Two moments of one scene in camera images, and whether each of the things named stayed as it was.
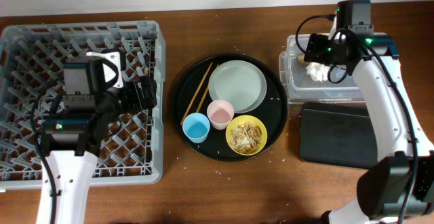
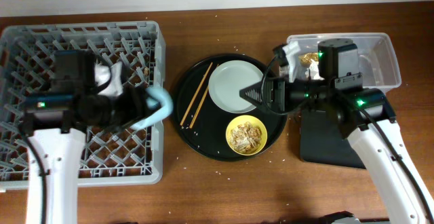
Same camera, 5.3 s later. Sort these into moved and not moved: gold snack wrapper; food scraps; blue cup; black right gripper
Moved: black right gripper; blue cup
Not moved: gold snack wrapper; food scraps
